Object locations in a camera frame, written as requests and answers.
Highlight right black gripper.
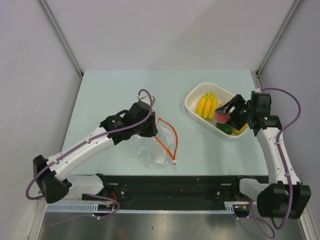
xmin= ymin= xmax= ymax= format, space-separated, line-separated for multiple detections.
xmin=215 ymin=94 xmax=255 ymax=131

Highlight green fake pepper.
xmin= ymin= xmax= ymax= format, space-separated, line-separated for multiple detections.
xmin=216 ymin=122 xmax=233 ymax=135

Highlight clear zip top bag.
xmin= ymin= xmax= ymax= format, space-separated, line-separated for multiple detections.
xmin=135 ymin=117 xmax=179 ymax=169

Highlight yellow fake bananas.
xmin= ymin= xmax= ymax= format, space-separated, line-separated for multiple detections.
xmin=195 ymin=92 xmax=219 ymax=120

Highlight yellow fake lemon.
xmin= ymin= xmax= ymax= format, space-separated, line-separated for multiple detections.
xmin=232 ymin=123 xmax=248 ymax=136

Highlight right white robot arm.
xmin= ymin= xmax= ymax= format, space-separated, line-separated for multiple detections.
xmin=214 ymin=89 xmax=312 ymax=220

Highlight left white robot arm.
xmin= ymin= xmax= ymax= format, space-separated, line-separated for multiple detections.
xmin=33 ymin=97 xmax=158 ymax=204

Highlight white perforated plastic basket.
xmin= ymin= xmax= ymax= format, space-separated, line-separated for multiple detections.
xmin=184 ymin=82 xmax=249 ymax=140

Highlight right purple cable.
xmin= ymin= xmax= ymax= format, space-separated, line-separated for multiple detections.
xmin=249 ymin=87 xmax=302 ymax=238

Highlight purple cable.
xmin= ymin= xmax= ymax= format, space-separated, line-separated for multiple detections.
xmin=249 ymin=87 xmax=302 ymax=238
xmin=26 ymin=88 xmax=155 ymax=227

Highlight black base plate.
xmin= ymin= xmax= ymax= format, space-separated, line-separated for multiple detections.
xmin=72 ymin=174 xmax=271 ymax=211

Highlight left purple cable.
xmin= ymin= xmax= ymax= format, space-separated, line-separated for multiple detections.
xmin=26 ymin=88 xmax=155 ymax=227

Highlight white cable duct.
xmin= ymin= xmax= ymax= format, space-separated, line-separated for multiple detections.
xmin=45 ymin=201 xmax=250 ymax=215

